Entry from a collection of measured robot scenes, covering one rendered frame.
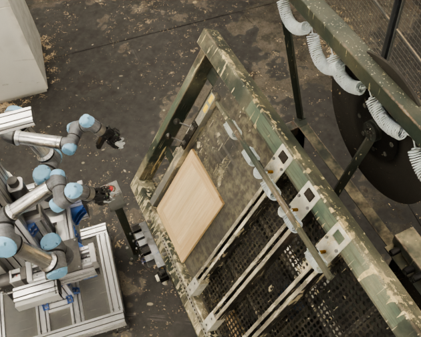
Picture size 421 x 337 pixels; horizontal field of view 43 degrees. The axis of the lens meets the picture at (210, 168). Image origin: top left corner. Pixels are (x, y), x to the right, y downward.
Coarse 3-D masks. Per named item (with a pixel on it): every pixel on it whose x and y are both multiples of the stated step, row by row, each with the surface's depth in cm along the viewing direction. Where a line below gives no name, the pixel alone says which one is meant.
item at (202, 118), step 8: (208, 96) 308; (216, 96) 304; (208, 104) 308; (200, 112) 314; (208, 112) 311; (200, 120) 314; (200, 128) 318; (192, 136) 321; (192, 144) 327; (184, 152) 329; (176, 160) 334; (168, 168) 342; (176, 168) 338; (168, 176) 342; (160, 184) 349; (168, 184) 347; (160, 192) 350; (152, 200) 357; (160, 200) 357
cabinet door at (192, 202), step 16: (192, 160) 324; (176, 176) 338; (192, 176) 325; (208, 176) 314; (176, 192) 339; (192, 192) 325; (208, 192) 311; (160, 208) 353; (176, 208) 339; (192, 208) 325; (208, 208) 312; (176, 224) 339; (192, 224) 325; (208, 224) 312; (176, 240) 338; (192, 240) 324
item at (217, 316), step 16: (304, 192) 240; (304, 208) 240; (304, 224) 252; (272, 240) 262; (288, 240) 258; (272, 256) 264; (256, 272) 271; (240, 288) 281; (224, 304) 293; (208, 320) 303; (224, 320) 302
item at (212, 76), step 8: (208, 72) 320; (216, 72) 316; (208, 80) 320; (216, 80) 314; (168, 152) 355; (168, 160) 355; (296, 192) 265; (224, 264) 309; (344, 264) 241; (344, 272) 238; (232, 280) 303; (344, 280) 240; (328, 288) 250; (336, 288) 251; (344, 288) 240; (360, 288) 234; (320, 296) 254; (328, 296) 255; (360, 296) 233; (320, 304) 259; (248, 312) 292; (264, 312) 288; (376, 312) 227; (256, 320) 287; (376, 320) 227; (288, 328) 270; (376, 328) 227; (280, 336) 275; (376, 336) 227
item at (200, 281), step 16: (272, 160) 256; (288, 160) 248; (256, 176) 248; (272, 176) 256; (256, 208) 271; (240, 224) 284; (224, 240) 292; (240, 240) 290; (224, 256) 296; (208, 272) 303; (192, 288) 315
